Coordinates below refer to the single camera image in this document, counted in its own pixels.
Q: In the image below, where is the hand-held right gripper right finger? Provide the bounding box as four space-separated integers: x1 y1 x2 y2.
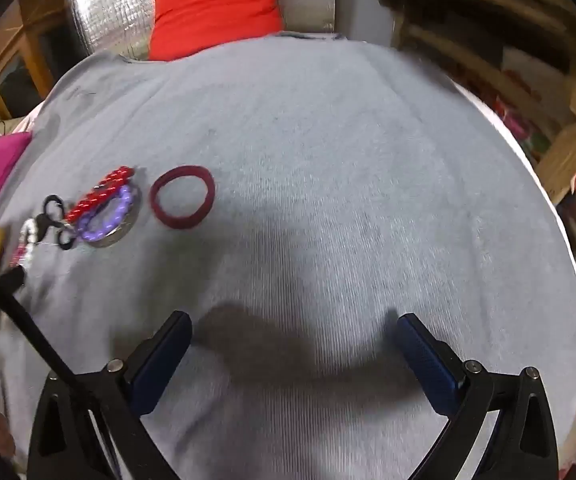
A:
398 312 559 480

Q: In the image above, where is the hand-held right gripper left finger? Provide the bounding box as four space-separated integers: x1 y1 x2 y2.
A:
27 310 193 480

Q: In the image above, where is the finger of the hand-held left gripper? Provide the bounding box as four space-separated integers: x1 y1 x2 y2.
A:
0 266 27 292

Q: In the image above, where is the white bead bracelet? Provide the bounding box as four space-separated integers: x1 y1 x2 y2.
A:
20 217 44 261

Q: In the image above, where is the small black hair tie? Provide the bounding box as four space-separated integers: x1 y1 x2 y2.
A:
42 194 69 228

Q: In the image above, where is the purple bead bracelet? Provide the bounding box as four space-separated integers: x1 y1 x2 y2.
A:
77 185 136 242

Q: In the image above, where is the silver metal bangle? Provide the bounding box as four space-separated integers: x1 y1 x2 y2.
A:
83 185 143 250

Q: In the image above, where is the red bead bracelet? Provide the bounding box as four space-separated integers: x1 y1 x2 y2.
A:
65 166 135 223

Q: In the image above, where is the dark red hair tie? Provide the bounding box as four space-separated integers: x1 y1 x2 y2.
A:
149 165 216 232

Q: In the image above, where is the wooden cabinet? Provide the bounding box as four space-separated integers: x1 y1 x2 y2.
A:
0 0 76 121

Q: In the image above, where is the grey cloth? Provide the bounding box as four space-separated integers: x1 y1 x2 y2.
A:
0 32 576 480

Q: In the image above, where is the silver foil sheet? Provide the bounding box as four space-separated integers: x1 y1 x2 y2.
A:
65 0 339 58

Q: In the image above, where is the wooden shelf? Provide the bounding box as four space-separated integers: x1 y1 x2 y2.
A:
348 0 576 206

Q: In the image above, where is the red pillow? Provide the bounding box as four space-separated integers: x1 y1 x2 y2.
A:
149 0 285 60

